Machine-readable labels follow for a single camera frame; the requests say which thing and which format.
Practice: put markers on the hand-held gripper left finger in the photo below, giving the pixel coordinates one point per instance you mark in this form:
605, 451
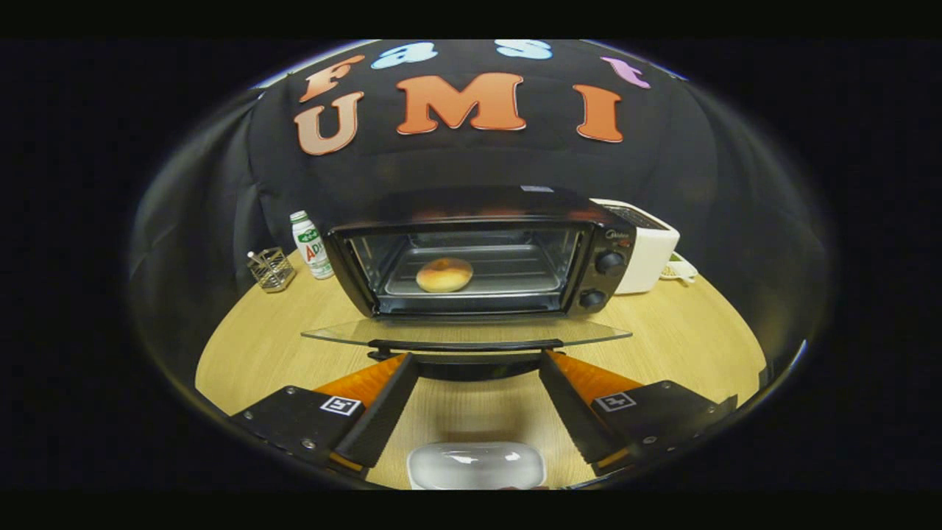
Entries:
383, 416

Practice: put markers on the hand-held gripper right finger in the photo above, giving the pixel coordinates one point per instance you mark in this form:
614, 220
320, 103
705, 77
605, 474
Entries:
572, 412

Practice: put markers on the sugared bread bun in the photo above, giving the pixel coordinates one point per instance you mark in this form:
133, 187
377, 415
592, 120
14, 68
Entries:
444, 274

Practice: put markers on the black toaster oven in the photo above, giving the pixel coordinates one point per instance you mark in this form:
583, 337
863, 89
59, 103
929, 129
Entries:
478, 202

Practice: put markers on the white pop-up toaster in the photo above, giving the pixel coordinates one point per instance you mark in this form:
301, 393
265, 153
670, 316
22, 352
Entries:
651, 258

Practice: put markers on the white plate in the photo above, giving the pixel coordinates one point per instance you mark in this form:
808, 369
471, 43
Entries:
475, 467

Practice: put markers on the small white dish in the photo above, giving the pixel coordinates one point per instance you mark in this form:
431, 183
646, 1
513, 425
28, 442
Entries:
681, 269

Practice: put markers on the white bottle green label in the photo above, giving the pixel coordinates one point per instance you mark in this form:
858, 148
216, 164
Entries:
313, 246

